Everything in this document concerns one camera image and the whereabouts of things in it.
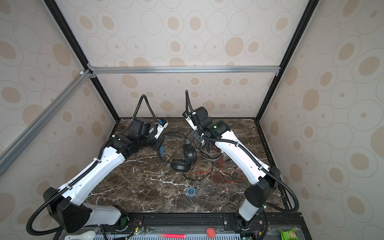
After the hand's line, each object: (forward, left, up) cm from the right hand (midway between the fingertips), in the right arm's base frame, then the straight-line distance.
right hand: (201, 126), depth 77 cm
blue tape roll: (-23, +6, -29) cm, 37 cm away
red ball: (-43, -4, -25) cm, 50 cm away
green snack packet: (-44, -40, -27) cm, 65 cm away
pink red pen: (-44, +15, -30) cm, 55 cm away
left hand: (-5, +17, -1) cm, 18 cm away
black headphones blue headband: (-16, +5, -1) cm, 17 cm away
